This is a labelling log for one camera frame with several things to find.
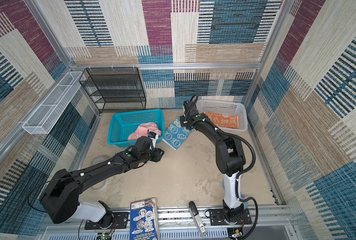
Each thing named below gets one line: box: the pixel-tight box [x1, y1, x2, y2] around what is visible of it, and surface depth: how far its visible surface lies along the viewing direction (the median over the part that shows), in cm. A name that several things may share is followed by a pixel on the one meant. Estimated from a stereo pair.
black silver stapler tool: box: [187, 201, 207, 237], surface depth 72 cm
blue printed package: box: [129, 197, 159, 240], surface depth 73 cm
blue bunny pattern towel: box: [162, 117, 194, 151], surface depth 104 cm
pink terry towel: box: [127, 122, 162, 141], surface depth 101 cm
